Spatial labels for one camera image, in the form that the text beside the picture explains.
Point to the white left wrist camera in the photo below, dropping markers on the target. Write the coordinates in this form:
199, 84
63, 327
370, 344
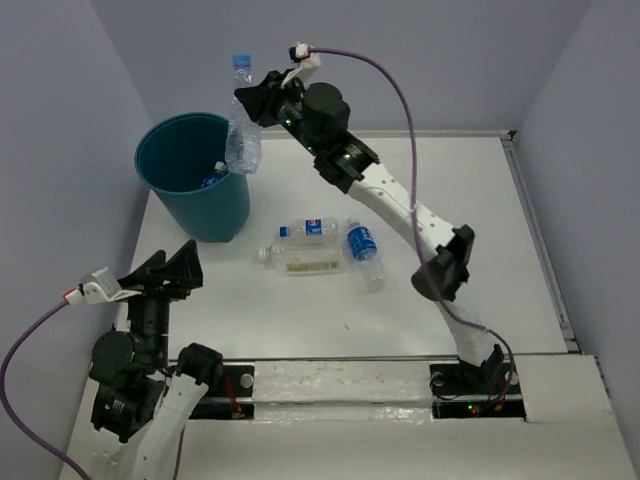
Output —
98, 287

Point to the blue cap Pepsi bottle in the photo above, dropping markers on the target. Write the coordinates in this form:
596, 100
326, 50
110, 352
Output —
316, 227

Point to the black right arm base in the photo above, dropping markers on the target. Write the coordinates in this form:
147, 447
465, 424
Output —
454, 396

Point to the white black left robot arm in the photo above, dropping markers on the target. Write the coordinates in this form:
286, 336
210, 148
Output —
142, 403

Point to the blue label white cap bottle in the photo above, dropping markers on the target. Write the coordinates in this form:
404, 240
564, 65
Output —
218, 172

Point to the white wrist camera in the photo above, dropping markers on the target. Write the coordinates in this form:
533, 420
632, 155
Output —
306, 63
98, 287

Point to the large clear square bottle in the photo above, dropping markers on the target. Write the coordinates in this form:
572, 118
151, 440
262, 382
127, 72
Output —
291, 257

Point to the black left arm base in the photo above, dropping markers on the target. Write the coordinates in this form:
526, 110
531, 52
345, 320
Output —
226, 397

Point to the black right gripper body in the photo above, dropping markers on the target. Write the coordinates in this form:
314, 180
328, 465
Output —
289, 104

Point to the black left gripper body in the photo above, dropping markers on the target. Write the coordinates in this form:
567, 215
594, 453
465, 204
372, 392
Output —
153, 291

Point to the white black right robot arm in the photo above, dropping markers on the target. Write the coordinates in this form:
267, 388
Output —
317, 117

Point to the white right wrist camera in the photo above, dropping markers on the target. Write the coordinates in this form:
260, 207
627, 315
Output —
306, 63

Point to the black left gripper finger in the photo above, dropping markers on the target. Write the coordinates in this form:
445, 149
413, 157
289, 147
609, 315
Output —
149, 269
183, 269

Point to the white front platform board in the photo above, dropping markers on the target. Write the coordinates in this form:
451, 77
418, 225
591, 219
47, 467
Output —
371, 419

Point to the crushed bluish blue cap bottle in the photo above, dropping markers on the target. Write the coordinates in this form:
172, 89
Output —
243, 151

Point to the teal plastic bin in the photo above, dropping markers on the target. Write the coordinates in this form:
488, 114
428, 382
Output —
172, 159

